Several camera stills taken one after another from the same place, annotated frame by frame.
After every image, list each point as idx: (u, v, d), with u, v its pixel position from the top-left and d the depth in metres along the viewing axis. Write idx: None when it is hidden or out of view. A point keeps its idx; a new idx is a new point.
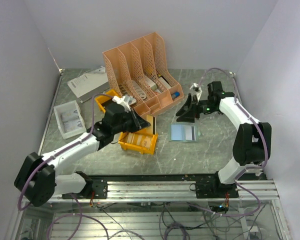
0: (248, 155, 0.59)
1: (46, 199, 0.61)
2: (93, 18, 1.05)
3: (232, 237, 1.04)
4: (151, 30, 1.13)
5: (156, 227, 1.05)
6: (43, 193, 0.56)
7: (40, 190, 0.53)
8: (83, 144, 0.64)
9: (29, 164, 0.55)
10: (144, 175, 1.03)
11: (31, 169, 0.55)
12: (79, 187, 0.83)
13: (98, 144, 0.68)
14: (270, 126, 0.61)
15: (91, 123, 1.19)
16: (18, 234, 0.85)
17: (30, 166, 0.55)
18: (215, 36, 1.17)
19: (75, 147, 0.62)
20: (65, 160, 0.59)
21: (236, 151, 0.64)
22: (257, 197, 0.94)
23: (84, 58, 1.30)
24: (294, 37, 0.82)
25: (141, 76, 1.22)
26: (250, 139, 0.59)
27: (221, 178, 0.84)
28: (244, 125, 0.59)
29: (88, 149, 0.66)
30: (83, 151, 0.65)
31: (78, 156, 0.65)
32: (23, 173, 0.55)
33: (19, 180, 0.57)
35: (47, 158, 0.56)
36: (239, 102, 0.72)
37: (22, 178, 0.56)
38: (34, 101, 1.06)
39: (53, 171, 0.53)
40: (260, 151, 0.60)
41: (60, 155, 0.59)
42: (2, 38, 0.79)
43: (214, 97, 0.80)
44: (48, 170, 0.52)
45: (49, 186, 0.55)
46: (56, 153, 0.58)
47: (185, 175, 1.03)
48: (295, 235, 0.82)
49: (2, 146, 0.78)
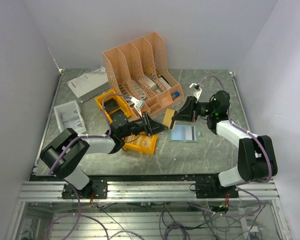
0: (255, 170, 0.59)
1: (67, 175, 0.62)
2: (92, 17, 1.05)
3: (232, 237, 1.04)
4: (151, 30, 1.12)
5: (156, 227, 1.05)
6: (69, 167, 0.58)
7: (72, 161, 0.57)
8: (104, 140, 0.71)
9: (65, 135, 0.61)
10: (144, 175, 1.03)
11: (65, 141, 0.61)
12: (81, 184, 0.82)
13: (113, 147, 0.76)
14: (269, 139, 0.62)
15: (91, 123, 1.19)
16: (18, 234, 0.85)
17: (65, 138, 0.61)
18: (215, 36, 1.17)
19: (101, 139, 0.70)
20: (93, 143, 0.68)
21: (242, 167, 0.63)
22: (258, 197, 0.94)
23: (84, 58, 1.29)
24: (294, 37, 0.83)
25: (141, 76, 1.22)
26: (253, 153, 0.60)
27: (221, 181, 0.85)
28: (243, 139, 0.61)
29: (106, 147, 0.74)
30: (104, 145, 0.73)
31: (99, 148, 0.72)
32: (56, 142, 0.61)
33: (47, 149, 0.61)
35: (81, 135, 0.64)
36: (235, 123, 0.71)
37: (53, 146, 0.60)
38: (34, 101, 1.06)
39: (88, 145, 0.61)
40: (266, 165, 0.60)
41: (91, 139, 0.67)
42: (3, 37, 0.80)
43: (210, 122, 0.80)
44: (84, 143, 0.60)
45: (78, 160, 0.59)
46: (89, 136, 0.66)
47: (185, 175, 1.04)
48: (294, 235, 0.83)
49: (1, 147, 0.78)
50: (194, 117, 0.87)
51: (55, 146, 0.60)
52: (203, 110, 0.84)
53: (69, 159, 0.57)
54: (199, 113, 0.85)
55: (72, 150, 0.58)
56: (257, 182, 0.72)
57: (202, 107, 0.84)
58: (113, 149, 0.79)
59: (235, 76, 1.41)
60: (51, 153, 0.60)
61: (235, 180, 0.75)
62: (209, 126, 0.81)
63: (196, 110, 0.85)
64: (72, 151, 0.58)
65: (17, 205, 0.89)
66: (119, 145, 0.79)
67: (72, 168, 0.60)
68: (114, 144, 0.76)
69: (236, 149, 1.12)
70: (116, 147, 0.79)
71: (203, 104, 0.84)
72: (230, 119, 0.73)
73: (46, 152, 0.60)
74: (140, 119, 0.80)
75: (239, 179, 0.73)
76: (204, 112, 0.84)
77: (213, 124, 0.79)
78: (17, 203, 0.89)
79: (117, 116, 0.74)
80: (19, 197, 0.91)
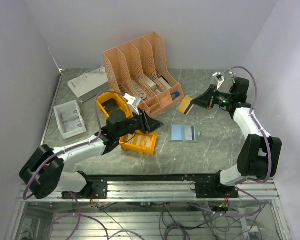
0: (252, 167, 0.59)
1: (50, 192, 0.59)
2: (92, 17, 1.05)
3: (232, 237, 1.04)
4: (151, 30, 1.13)
5: (156, 227, 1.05)
6: (46, 187, 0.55)
7: (45, 183, 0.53)
8: (91, 145, 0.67)
9: (39, 155, 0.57)
10: (144, 175, 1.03)
11: (41, 160, 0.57)
12: (80, 186, 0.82)
13: (104, 149, 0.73)
14: (280, 143, 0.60)
15: (91, 122, 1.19)
16: (18, 234, 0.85)
17: (40, 157, 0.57)
18: (215, 36, 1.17)
19: (87, 146, 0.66)
20: (73, 156, 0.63)
21: (240, 161, 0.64)
22: (256, 197, 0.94)
23: (84, 58, 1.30)
24: (294, 37, 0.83)
25: (141, 76, 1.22)
26: (257, 151, 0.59)
27: (221, 179, 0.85)
28: (252, 135, 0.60)
29: (95, 151, 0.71)
30: (92, 150, 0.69)
31: (85, 154, 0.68)
32: (32, 162, 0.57)
33: (26, 169, 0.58)
35: (57, 152, 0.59)
36: (254, 114, 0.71)
37: (29, 167, 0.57)
38: (34, 101, 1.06)
39: (63, 164, 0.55)
40: (265, 165, 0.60)
41: (70, 151, 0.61)
42: (3, 37, 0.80)
43: (230, 106, 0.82)
44: (58, 162, 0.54)
45: (54, 180, 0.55)
46: (66, 149, 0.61)
47: (185, 175, 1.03)
48: (294, 235, 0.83)
49: (2, 147, 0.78)
50: (210, 105, 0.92)
51: (31, 166, 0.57)
52: (221, 100, 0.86)
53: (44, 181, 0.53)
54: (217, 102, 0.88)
55: (46, 171, 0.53)
56: (254, 179, 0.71)
57: (220, 97, 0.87)
58: (106, 150, 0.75)
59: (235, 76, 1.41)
60: (29, 173, 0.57)
61: (235, 178, 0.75)
62: (229, 109, 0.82)
63: (213, 98, 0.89)
64: (45, 172, 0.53)
65: (17, 205, 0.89)
66: (112, 145, 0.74)
67: (51, 187, 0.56)
68: (106, 145, 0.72)
69: (236, 149, 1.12)
70: (109, 147, 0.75)
71: (223, 95, 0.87)
72: (251, 108, 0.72)
73: (25, 172, 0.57)
74: (137, 116, 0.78)
75: (238, 177, 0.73)
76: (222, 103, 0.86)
77: (233, 108, 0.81)
78: (17, 203, 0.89)
79: (115, 111, 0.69)
80: (19, 197, 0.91)
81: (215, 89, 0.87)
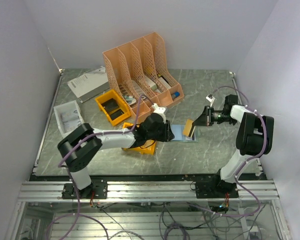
0: (249, 140, 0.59)
1: (80, 167, 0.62)
2: (92, 17, 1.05)
3: (232, 237, 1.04)
4: (151, 30, 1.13)
5: (156, 227, 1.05)
6: (81, 162, 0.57)
7: (82, 158, 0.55)
8: (123, 136, 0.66)
9: (80, 131, 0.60)
10: (144, 175, 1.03)
11: (81, 136, 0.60)
12: (82, 184, 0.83)
13: (133, 143, 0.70)
14: (273, 119, 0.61)
15: (91, 123, 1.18)
16: (18, 234, 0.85)
17: (81, 133, 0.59)
18: (215, 36, 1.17)
19: (120, 135, 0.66)
20: (107, 141, 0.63)
21: (238, 140, 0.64)
22: (257, 197, 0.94)
23: (84, 58, 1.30)
24: (294, 37, 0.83)
25: (141, 76, 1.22)
26: (253, 125, 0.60)
27: (222, 174, 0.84)
28: (248, 113, 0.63)
29: (123, 143, 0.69)
30: (122, 141, 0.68)
31: (115, 144, 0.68)
32: (72, 136, 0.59)
33: (65, 141, 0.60)
35: (97, 132, 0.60)
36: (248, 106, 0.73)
37: (69, 140, 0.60)
38: (34, 101, 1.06)
39: (101, 144, 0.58)
40: (261, 140, 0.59)
41: (106, 135, 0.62)
42: (3, 37, 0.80)
43: (227, 106, 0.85)
44: (97, 141, 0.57)
45: (90, 156, 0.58)
46: (105, 132, 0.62)
47: (185, 175, 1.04)
48: (294, 235, 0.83)
49: (2, 146, 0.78)
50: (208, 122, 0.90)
51: (71, 140, 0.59)
52: (216, 116, 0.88)
53: (80, 155, 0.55)
54: (213, 119, 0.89)
55: (85, 146, 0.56)
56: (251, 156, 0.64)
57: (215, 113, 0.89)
58: (134, 145, 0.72)
59: (235, 76, 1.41)
60: (67, 145, 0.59)
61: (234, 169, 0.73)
62: (226, 109, 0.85)
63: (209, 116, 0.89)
64: (84, 147, 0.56)
65: (17, 205, 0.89)
66: (140, 142, 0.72)
67: (84, 163, 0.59)
68: (135, 141, 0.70)
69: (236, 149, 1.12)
70: (137, 143, 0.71)
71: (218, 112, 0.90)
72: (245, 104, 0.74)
73: (63, 144, 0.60)
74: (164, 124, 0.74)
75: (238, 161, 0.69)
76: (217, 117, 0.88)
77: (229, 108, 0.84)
78: (17, 203, 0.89)
79: (156, 114, 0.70)
80: (19, 197, 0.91)
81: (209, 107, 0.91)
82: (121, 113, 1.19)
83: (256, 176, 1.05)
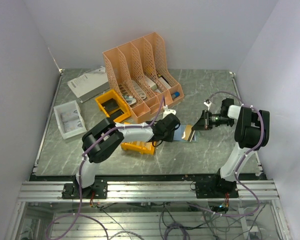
0: (246, 132, 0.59)
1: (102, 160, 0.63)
2: (92, 17, 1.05)
3: (232, 237, 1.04)
4: (151, 30, 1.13)
5: (156, 227, 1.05)
6: (104, 154, 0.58)
7: (106, 149, 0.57)
8: (142, 130, 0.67)
9: (104, 124, 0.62)
10: (144, 175, 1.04)
11: (104, 130, 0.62)
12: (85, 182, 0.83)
13: (151, 137, 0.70)
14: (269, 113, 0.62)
15: (91, 123, 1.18)
16: (18, 234, 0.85)
17: (104, 127, 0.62)
18: (215, 36, 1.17)
19: (139, 130, 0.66)
20: (128, 135, 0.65)
21: (236, 135, 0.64)
22: (258, 197, 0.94)
23: (84, 58, 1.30)
24: (294, 37, 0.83)
25: (141, 76, 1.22)
26: (250, 118, 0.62)
27: (222, 173, 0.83)
28: (245, 107, 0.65)
29: (142, 137, 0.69)
30: (140, 136, 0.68)
31: (135, 138, 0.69)
32: (96, 130, 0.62)
33: (89, 134, 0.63)
35: (118, 126, 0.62)
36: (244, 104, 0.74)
37: (93, 133, 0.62)
38: (34, 100, 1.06)
39: (123, 137, 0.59)
40: (259, 132, 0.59)
41: (128, 129, 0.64)
42: (2, 37, 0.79)
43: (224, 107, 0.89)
44: (120, 134, 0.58)
45: (112, 149, 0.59)
46: (126, 126, 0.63)
47: (185, 175, 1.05)
48: (294, 235, 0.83)
49: (1, 146, 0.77)
50: (206, 126, 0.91)
51: (95, 133, 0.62)
52: (214, 119, 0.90)
53: (103, 147, 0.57)
54: (211, 122, 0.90)
55: (109, 139, 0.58)
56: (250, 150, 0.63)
57: (212, 117, 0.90)
58: (152, 139, 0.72)
59: (235, 76, 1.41)
60: (90, 139, 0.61)
61: (233, 164, 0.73)
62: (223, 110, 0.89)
63: (207, 119, 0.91)
64: (108, 139, 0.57)
65: (17, 205, 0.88)
66: (158, 137, 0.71)
67: (106, 155, 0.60)
68: (153, 134, 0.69)
69: None
70: (155, 137, 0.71)
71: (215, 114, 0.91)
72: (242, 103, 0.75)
73: (87, 137, 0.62)
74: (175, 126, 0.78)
75: (238, 155, 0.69)
76: (215, 120, 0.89)
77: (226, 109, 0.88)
78: (17, 204, 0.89)
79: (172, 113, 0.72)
80: (19, 197, 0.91)
81: (206, 111, 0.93)
82: (121, 113, 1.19)
83: (256, 176, 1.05)
